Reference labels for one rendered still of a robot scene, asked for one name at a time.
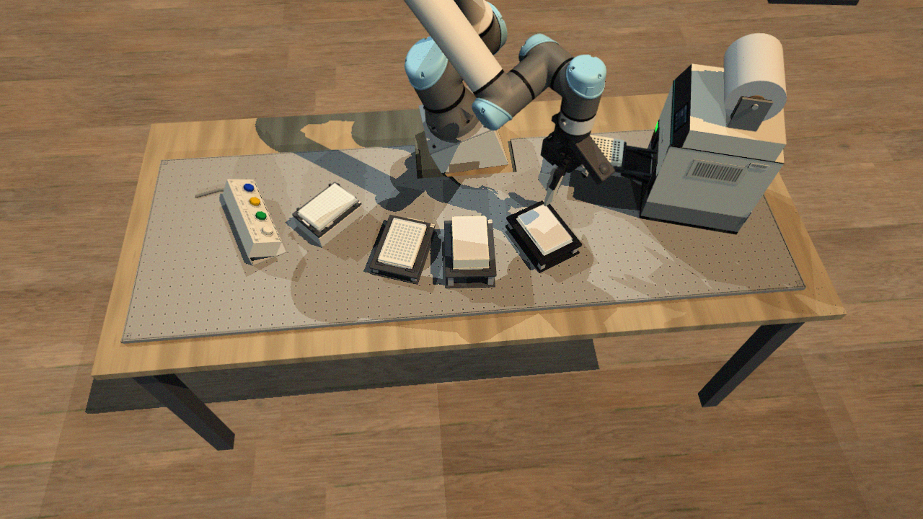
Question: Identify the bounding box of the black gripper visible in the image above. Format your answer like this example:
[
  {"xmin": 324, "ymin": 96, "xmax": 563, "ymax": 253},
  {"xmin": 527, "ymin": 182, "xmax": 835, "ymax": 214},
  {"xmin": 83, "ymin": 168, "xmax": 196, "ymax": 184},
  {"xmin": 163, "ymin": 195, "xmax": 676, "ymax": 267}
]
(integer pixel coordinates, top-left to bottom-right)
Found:
[{"xmin": 538, "ymin": 112, "xmax": 591, "ymax": 207}]

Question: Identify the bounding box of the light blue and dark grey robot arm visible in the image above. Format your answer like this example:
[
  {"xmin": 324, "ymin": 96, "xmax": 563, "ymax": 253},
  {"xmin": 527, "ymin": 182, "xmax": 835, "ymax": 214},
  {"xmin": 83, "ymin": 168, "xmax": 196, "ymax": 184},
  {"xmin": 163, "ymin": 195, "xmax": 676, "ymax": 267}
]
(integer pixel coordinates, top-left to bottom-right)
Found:
[{"xmin": 404, "ymin": 0, "xmax": 615, "ymax": 184}]

